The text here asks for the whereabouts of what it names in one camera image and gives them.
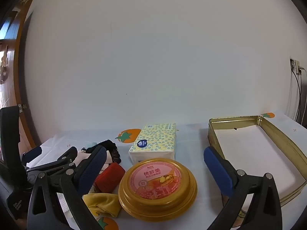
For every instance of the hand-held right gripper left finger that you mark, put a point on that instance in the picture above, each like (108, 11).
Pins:
(93, 167)

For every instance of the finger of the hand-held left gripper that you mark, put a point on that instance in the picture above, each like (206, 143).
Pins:
(64, 158)
(32, 153)

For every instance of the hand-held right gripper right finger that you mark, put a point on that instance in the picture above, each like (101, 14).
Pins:
(215, 172)

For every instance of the red cloth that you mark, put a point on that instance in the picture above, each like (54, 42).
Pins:
(110, 176)

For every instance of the yellow cloth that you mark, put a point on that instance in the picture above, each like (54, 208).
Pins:
(103, 202)

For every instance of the rectangular gold tin box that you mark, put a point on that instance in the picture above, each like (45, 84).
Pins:
(278, 136)

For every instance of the black scrunchie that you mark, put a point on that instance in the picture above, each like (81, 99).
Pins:
(105, 145)

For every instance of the metal door hinge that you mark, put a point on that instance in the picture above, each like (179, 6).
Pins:
(22, 106)

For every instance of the round gold tin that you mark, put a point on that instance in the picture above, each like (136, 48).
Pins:
(156, 186)

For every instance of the yellow patterned tissue pack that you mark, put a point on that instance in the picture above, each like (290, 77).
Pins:
(153, 141)

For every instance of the white plug adapter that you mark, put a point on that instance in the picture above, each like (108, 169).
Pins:
(297, 67)

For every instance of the wooden door frame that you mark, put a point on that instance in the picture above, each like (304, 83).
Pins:
(18, 76)

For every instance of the wall socket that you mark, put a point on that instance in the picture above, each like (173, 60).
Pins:
(292, 64)

